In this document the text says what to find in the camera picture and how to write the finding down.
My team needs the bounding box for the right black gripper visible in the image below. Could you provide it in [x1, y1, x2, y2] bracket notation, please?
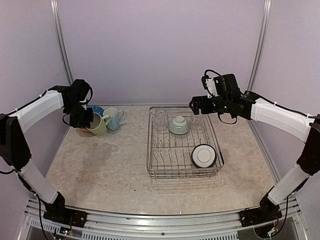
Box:
[189, 95, 231, 115]

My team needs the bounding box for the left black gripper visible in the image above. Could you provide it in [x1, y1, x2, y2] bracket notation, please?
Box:
[65, 100, 94, 128]

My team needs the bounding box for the blue dotted plate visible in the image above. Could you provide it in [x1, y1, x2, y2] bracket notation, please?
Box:
[87, 105, 104, 116]

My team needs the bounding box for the green mug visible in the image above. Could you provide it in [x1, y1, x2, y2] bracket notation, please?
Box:
[86, 112, 111, 136]

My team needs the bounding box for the light blue mug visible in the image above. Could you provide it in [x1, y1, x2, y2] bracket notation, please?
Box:
[103, 107, 124, 132]

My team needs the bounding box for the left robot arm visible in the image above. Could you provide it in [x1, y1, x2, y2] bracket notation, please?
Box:
[0, 79, 94, 223]

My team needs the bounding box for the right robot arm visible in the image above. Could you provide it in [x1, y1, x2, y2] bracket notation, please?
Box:
[189, 73, 320, 222]

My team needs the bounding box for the clear glass tumbler right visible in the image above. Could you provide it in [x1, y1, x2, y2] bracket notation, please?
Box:
[190, 112, 203, 126]

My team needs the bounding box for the clear glass tumbler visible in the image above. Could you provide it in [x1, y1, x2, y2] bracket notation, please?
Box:
[190, 112, 203, 126]
[154, 109, 169, 128]

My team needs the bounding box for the green grid pattern bowl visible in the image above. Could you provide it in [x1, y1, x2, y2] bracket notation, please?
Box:
[168, 115, 190, 135]

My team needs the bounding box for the clear glass tumbler left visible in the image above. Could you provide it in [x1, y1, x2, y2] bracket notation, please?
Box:
[154, 109, 169, 128]

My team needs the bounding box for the black rimmed white bowl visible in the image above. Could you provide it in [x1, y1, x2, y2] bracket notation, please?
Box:
[191, 144, 217, 168]

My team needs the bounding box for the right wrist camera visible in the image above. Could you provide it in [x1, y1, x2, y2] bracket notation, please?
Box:
[201, 69, 221, 98]

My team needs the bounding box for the metal wire dish rack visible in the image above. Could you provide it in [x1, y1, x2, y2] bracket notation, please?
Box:
[146, 106, 225, 179]

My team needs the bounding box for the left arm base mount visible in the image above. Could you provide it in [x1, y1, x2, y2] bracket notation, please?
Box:
[43, 196, 88, 228]

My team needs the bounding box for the aluminium front rail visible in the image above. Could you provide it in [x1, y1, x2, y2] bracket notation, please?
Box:
[17, 197, 308, 240]

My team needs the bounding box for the left aluminium corner post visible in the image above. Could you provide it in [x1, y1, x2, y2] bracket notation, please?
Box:
[49, 0, 74, 85]

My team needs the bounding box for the aluminium corner post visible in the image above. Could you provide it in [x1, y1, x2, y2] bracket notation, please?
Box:
[247, 0, 272, 91]
[49, 0, 74, 85]

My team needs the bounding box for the right aluminium corner post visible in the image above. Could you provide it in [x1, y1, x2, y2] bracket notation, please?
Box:
[247, 0, 272, 91]

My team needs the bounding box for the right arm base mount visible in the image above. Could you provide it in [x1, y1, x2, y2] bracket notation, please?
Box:
[239, 206, 283, 227]

